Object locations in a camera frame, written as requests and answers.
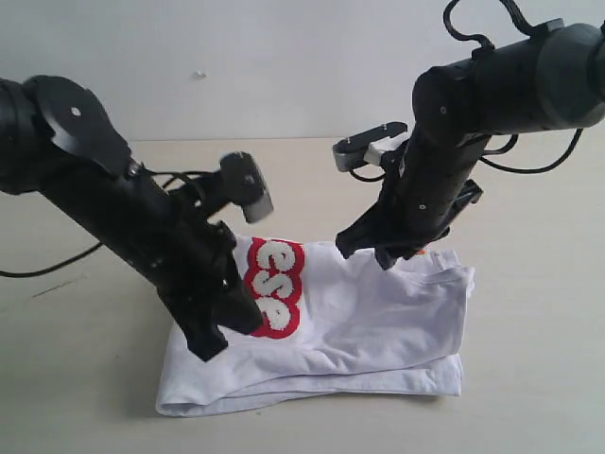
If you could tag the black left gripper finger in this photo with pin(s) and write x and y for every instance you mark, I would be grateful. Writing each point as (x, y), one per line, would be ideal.
(236, 309)
(204, 340)

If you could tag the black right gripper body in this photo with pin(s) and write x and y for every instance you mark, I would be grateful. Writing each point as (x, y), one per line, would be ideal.
(428, 179)

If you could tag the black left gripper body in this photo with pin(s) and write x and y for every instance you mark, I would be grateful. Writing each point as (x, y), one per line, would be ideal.
(161, 235)

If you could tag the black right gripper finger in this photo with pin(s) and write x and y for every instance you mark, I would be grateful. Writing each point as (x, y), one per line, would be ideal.
(387, 256)
(369, 231)

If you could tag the white t-shirt red lettering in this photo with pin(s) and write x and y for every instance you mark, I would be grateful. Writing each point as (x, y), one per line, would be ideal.
(332, 325)

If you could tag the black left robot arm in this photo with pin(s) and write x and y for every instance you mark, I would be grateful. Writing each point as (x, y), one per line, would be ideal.
(58, 140)

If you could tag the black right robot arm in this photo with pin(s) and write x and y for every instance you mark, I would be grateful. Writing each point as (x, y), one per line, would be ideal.
(552, 81)

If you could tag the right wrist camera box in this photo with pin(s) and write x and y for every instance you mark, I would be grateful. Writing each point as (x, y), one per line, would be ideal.
(368, 147)

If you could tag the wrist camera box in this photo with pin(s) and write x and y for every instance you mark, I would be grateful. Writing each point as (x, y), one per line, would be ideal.
(368, 147)
(238, 181)

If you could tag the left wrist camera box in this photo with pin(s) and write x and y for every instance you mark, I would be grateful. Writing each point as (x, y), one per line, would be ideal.
(238, 181)

